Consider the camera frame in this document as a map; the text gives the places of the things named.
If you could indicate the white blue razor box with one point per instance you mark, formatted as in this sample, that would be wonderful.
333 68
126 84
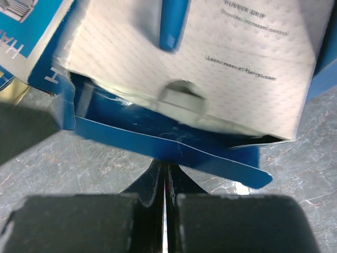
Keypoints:
202 84

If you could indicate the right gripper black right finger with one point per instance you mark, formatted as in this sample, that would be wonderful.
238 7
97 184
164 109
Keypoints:
201 222

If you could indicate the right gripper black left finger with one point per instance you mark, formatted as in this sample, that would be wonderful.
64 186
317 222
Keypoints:
130 221

